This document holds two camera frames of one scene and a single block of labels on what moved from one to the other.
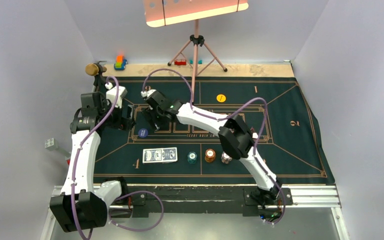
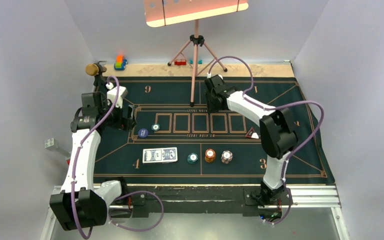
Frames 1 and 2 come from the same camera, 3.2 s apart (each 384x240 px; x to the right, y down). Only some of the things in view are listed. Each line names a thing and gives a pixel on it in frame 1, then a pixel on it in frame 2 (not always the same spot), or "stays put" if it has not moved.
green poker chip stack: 192,157 stays put
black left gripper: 122,123 stays put
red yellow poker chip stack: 210,155 stays put
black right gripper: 149,113 to 211,106
